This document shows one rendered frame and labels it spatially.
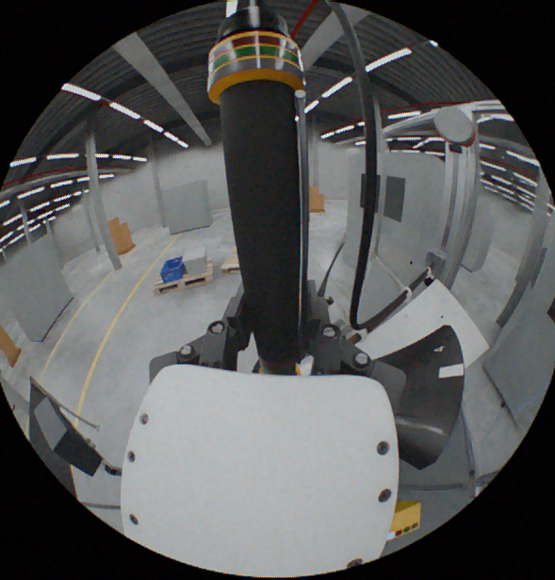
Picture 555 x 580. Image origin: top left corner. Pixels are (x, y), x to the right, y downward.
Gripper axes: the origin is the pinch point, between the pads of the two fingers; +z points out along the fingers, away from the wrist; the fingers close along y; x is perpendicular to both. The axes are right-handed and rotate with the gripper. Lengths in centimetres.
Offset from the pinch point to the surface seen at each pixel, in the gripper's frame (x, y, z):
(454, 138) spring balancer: 32, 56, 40
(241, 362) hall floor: -150, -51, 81
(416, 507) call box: -42, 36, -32
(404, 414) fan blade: -9.8, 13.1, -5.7
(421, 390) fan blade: -9.4, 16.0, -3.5
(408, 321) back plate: -24.6, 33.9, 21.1
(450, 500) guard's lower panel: -65, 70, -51
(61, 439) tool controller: -26, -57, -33
